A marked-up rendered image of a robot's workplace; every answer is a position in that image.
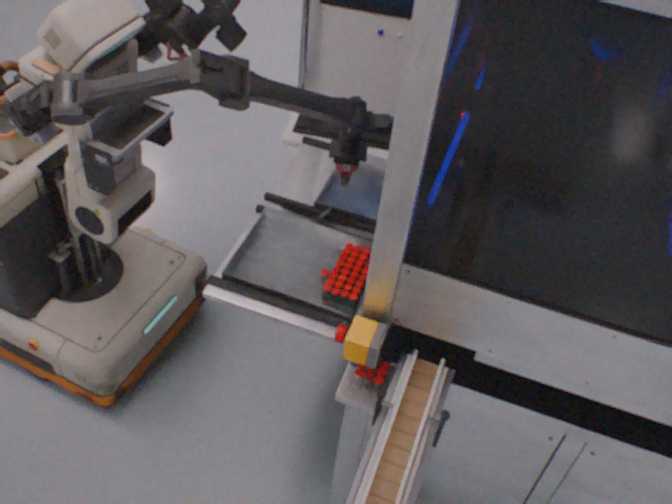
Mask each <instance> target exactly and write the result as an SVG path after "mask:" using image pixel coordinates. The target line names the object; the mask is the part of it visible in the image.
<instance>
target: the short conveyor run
mask: <svg viewBox="0 0 672 504"><path fill-rule="evenodd" d="M417 353H418V350H415V349H414V350H413V353H412V356H411V355H409V354H408V355H407V354H406V353H403V352H402V353H401V356H400V359H399V361H398V364H397V367H396V369H395V372H394V375H393V377H392V380H391V383H390V385H389V388H388V391H386V390H385V389H384V388H378V389H377V392H376V396H377V397H378V399H377V401H376V406H375V410H374V415H373V419H372V425H374V428H373V431H372V433H371V436H370V439H369V441H368V444H367V447H366V449H365V452H364V455H363V457H362V460H361V463H360V465H359V468H358V471H357V474H356V476H355V479H354V482H353V484H352V487H351V490H350V492H349V495H348V498H347V500H346V503H345V504H406V503H407V504H415V500H416V497H417V494H418V491H419V487H420V484H421V481H422V477H423V474H424V471H425V467H426V464H427V461H428V457H429V454H430V451H431V447H435V448H436V447H437V444H438V441H439V438H440V436H441V433H442V430H443V427H444V426H445V421H448V420H449V418H450V413H449V412H448V411H447V410H443V408H444V404H445V401H446V398H447V395H448V391H449V388H450V385H451V381H452V378H453V375H454V372H455V370H453V369H448V368H447V367H444V366H445V363H446V360H444V359H443V358H442V360H441V363H440V366H439V365H436V364H433V363H430V362H427V361H424V360H421V359H419V358H416V356H417ZM384 398H385V399H384ZM383 399H384V401H383ZM438 400H439V401H438ZM437 403H438V404H437ZM381 406H382V407H381ZM434 413H435V414H434ZM433 416H434V417H433ZM440 419H441V420H440ZM429 429H430V430H429ZM428 432H429V433H428ZM425 442H426V443H425ZM424 445H425V446H424ZM420 458H421V459H420ZM419 461H420V462H419ZM416 471H417V472H416ZM415 474H416V475H415ZM411 487H412V488H411ZM410 490H411V491H410ZM407 500H408V501H407Z"/></svg>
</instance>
